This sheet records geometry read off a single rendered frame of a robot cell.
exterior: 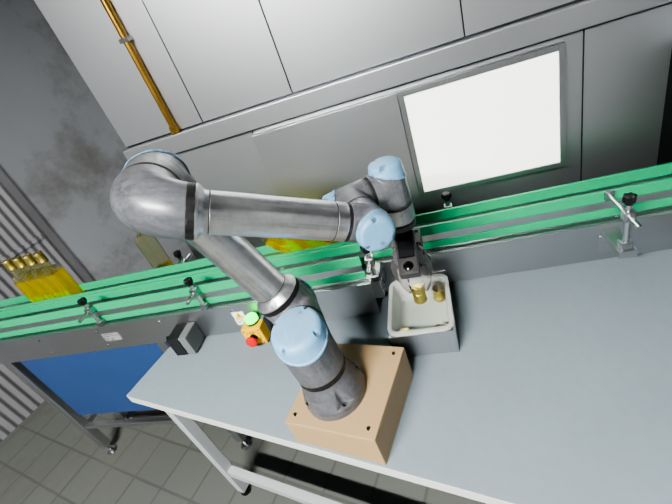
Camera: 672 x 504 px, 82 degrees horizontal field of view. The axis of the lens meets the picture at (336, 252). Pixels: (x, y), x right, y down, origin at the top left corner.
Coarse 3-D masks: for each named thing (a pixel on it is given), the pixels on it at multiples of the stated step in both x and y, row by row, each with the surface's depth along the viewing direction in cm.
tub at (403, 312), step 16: (400, 288) 119; (448, 288) 108; (400, 304) 120; (416, 304) 118; (432, 304) 115; (448, 304) 103; (400, 320) 114; (416, 320) 112; (432, 320) 110; (448, 320) 108
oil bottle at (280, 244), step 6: (264, 240) 128; (270, 240) 127; (276, 240) 127; (282, 240) 127; (288, 240) 127; (270, 246) 129; (276, 246) 129; (282, 246) 128; (288, 246) 128; (294, 246) 128; (300, 246) 128
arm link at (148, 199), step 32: (128, 192) 60; (160, 192) 59; (192, 192) 61; (224, 192) 64; (128, 224) 62; (160, 224) 60; (192, 224) 61; (224, 224) 63; (256, 224) 65; (288, 224) 66; (320, 224) 68; (352, 224) 70; (384, 224) 69
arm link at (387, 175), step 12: (384, 156) 85; (372, 168) 82; (384, 168) 81; (396, 168) 81; (372, 180) 83; (384, 180) 82; (396, 180) 82; (384, 192) 83; (396, 192) 83; (408, 192) 86; (384, 204) 86; (396, 204) 85; (408, 204) 86
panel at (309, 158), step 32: (512, 64) 102; (384, 96) 111; (288, 128) 120; (320, 128) 119; (352, 128) 117; (384, 128) 116; (288, 160) 126; (320, 160) 125; (352, 160) 123; (416, 160) 120; (288, 192) 133; (320, 192) 131; (416, 192) 126
